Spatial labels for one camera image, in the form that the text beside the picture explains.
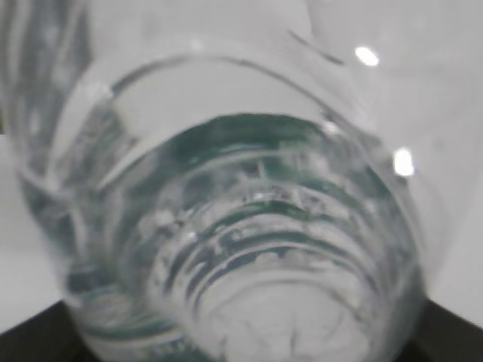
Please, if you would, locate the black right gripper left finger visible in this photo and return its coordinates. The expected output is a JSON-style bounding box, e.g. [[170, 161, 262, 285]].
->
[[1, 302, 97, 362]]

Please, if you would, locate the clear green-label water bottle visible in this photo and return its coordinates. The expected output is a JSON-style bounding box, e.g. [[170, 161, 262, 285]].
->
[[1, 1, 425, 361]]

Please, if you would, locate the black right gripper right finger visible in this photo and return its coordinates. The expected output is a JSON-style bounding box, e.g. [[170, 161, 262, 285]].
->
[[396, 301, 482, 362]]

